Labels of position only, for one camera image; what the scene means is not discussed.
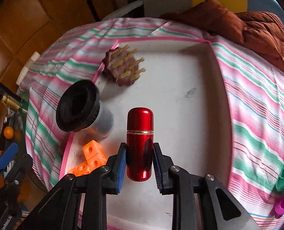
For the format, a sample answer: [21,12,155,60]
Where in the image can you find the pink rimmed white tray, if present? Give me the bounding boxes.
[60,37,232,229]

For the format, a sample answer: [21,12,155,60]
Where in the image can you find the black lid grey jar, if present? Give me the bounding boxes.
[56,80,114,139]

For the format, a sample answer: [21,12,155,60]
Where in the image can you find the white plastic tube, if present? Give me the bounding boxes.
[16,51,40,86]

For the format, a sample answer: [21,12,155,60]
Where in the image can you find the brown quilted blanket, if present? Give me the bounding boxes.
[161,0,284,72]

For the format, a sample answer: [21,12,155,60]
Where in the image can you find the red metal capsule bottle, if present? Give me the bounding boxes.
[126,107,154,182]

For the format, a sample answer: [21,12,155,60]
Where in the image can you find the striped bed sheet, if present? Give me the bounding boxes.
[18,18,284,229]

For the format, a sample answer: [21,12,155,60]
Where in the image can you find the magenta plastic cup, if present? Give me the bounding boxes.
[271,196,284,219]

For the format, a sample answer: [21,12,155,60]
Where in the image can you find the brown massage comb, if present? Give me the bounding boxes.
[102,45,146,87]

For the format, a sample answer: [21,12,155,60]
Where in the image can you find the orange linked cubes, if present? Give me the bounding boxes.
[68,140,107,177]

